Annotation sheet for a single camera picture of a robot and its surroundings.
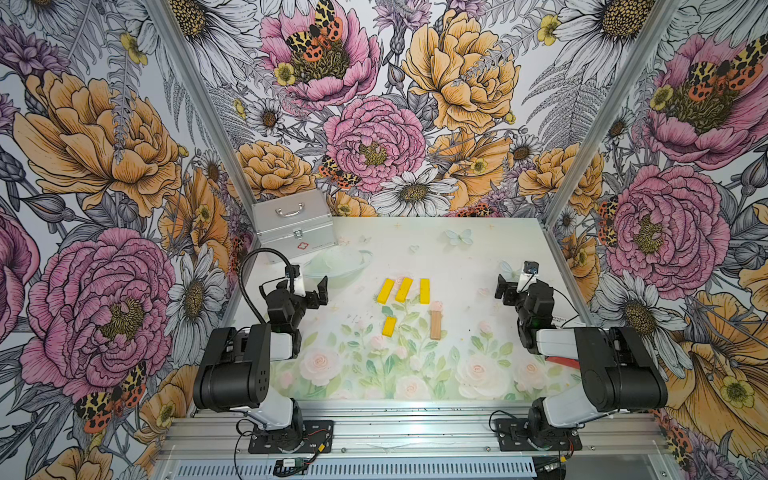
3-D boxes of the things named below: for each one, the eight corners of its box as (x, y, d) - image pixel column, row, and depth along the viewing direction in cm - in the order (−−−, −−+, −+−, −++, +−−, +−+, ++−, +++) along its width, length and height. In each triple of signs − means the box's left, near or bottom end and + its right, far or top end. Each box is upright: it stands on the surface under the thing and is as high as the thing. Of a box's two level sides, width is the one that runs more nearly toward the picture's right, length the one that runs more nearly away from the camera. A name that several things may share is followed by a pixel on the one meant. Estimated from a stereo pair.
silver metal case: (275, 270, 109) (260, 239, 97) (265, 234, 121) (251, 202, 108) (339, 249, 116) (332, 217, 103) (324, 217, 127) (317, 185, 115)
